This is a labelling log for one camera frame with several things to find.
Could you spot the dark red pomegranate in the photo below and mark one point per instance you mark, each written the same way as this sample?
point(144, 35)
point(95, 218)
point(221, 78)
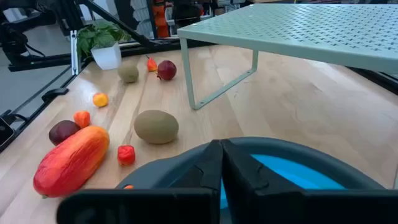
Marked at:
point(167, 70)
point(62, 131)

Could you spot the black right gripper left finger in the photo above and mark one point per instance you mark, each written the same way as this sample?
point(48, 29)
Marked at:
point(174, 205)

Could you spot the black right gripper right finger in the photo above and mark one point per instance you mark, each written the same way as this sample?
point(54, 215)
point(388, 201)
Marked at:
point(280, 208)

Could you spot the blue collapsible colander grey rim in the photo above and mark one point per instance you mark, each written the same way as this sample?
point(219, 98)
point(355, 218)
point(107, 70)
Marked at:
point(295, 171)

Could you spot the black background machine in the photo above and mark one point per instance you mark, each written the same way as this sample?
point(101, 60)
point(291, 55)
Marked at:
point(12, 40)

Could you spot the brown-green kiwi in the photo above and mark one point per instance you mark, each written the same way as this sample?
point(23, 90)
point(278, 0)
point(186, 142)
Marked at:
point(156, 126)
point(128, 73)

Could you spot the green perforated metal shelf riser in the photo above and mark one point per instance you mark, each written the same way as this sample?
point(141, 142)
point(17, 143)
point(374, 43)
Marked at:
point(311, 31)

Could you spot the white plant pot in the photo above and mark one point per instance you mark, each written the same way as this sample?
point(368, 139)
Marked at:
point(107, 57)

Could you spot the small red strawberry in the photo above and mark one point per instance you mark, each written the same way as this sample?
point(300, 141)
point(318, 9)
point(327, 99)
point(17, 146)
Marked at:
point(126, 155)

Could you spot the black table-level camera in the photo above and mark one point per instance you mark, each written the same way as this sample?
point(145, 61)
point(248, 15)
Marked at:
point(5, 132)

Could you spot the silver aluminium post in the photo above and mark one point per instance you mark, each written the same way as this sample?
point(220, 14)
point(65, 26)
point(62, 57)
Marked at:
point(74, 53)

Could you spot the black table edge clamp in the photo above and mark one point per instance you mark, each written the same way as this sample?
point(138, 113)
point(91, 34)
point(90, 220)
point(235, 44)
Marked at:
point(55, 93)

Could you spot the green leafy plant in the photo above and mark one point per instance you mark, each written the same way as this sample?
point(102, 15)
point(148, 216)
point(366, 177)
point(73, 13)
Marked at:
point(101, 35)

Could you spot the small red-orange stemmed fruit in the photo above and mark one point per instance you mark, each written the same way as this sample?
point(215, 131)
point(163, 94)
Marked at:
point(151, 65)

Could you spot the small orange-yellow pear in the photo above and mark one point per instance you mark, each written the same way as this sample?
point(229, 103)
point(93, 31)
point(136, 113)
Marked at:
point(128, 187)
point(82, 119)
point(100, 99)

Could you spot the storage rack with orange bins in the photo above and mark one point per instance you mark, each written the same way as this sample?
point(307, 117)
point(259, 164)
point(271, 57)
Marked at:
point(160, 18)

